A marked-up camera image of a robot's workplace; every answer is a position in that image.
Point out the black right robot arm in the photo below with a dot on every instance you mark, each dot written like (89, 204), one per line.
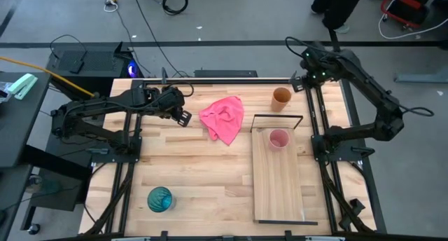
(367, 87)

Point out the teal glass bowl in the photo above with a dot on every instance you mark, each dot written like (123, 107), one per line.
(160, 199)

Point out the pink cloth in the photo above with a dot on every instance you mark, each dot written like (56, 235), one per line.
(224, 118)

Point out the mint green stapler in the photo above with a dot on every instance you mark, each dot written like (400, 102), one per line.
(22, 86)

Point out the black computer case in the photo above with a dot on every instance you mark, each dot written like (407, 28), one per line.
(94, 64)

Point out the black metal table frame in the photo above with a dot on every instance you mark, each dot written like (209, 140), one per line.
(227, 82)

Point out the pink plastic cup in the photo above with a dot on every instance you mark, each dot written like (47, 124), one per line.
(279, 139)

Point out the flat black box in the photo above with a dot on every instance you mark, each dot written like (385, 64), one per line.
(225, 74)

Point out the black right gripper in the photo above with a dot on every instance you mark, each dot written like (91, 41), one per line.
(316, 74)

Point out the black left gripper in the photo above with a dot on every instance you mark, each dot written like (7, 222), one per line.
(169, 101)

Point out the red and black cart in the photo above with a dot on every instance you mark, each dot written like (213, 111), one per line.
(402, 8)

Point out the wooden shelf with black legs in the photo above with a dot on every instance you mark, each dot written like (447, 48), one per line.
(276, 185)

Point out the grey floor bar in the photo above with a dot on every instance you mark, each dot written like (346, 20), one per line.
(420, 77)

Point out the black low stand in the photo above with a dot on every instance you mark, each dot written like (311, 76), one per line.
(59, 195)

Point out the person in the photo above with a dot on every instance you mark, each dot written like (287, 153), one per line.
(337, 6)

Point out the black caster wheel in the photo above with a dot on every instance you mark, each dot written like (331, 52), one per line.
(34, 229)

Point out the orange plastic cup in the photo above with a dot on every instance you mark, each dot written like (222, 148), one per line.
(280, 99)

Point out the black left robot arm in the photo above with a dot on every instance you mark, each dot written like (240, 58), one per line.
(105, 104)

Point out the black desk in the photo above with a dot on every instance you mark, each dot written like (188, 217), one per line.
(17, 129)

